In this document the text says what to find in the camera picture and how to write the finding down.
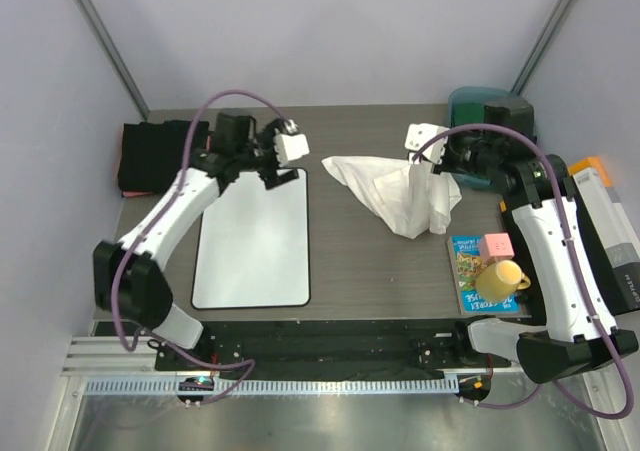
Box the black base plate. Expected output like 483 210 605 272
93 319 511 380

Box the aluminium rail frame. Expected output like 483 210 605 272
60 333 610 397

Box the pink sticky pad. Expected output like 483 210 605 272
478 233 515 265

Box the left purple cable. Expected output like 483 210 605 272
110 89 297 406

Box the white t shirt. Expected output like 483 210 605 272
322 156 462 239

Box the black orange box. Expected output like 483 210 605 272
499 155 640 322

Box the teal plastic basket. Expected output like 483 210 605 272
442 86 538 191

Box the purple cable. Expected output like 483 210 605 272
409 123 630 418
110 89 297 406

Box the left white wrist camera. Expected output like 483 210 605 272
274 133 310 166

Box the colourful picture book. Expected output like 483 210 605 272
447 235 521 316

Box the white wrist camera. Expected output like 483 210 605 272
404 123 448 165
274 133 310 166

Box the green t shirt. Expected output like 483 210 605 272
451 102 485 127

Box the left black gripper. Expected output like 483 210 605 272
235 120 298 189

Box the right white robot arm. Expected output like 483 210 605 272
428 123 639 384

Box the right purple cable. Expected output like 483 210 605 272
409 123 630 418

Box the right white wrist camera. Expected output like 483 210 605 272
404 123 448 165

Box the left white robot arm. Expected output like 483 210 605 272
93 111 309 370

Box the white folding board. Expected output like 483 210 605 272
191 168 311 310

